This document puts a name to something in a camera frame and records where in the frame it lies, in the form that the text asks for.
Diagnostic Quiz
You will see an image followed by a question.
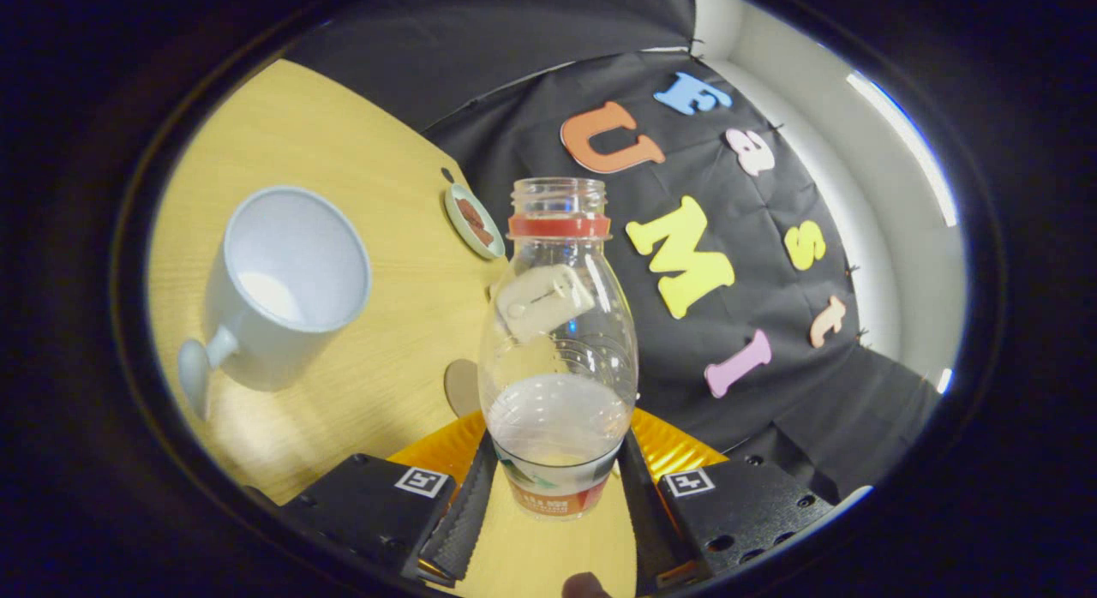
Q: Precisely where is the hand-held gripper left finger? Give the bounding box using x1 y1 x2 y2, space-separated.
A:
279 410 500 586

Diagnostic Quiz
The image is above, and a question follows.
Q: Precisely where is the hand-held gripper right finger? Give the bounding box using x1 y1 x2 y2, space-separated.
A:
617 407 839 592

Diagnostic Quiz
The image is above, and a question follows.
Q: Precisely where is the round tan coaster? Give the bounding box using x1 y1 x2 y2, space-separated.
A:
443 358 483 419

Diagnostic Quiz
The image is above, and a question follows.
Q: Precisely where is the clear plastic juice bottle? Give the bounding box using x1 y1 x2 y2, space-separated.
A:
477 176 639 522

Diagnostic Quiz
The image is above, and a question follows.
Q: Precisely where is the white cup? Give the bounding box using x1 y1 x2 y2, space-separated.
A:
177 185 373 422

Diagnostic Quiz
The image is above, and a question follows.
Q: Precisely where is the wooden table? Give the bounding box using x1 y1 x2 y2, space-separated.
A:
146 58 639 598

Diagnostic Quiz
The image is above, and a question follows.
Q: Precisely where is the green plate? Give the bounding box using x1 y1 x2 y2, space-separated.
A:
443 182 507 261

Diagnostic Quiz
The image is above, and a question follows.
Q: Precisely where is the brown food piece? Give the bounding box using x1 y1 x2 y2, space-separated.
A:
454 197 496 248

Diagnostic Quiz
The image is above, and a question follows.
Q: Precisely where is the black backdrop cloth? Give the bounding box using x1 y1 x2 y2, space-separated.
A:
287 0 944 505

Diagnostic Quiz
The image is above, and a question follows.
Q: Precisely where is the large ceiling light panel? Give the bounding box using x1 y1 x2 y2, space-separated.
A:
847 70 958 228

